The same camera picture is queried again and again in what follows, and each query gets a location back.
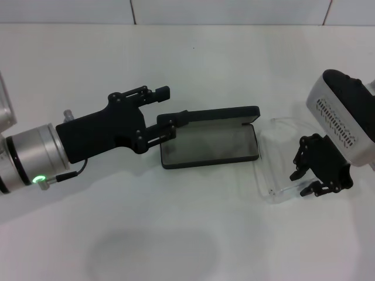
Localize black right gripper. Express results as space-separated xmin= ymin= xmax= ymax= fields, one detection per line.
xmin=289 ymin=133 xmax=354 ymax=197

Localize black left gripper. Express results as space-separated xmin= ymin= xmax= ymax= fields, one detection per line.
xmin=55 ymin=85 xmax=190 ymax=165

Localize clear white glasses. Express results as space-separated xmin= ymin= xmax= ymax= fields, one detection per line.
xmin=256 ymin=116 xmax=321 ymax=205

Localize black glasses case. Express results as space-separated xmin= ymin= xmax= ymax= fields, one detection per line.
xmin=156 ymin=105 xmax=261 ymax=170

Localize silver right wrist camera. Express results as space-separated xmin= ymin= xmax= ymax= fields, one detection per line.
xmin=305 ymin=69 xmax=375 ymax=168

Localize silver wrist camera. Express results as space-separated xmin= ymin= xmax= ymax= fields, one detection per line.
xmin=305 ymin=69 xmax=375 ymax=168
xmin=0 ymin=71 xmax=16 ymax=135

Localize silver left gripper cable plug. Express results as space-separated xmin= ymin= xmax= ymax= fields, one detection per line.
xmin=37 ymin=159 xmax=87 ymax=190

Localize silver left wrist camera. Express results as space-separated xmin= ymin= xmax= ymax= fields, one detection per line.
xmin=0 ymin=71 xmax=16 ymax=135

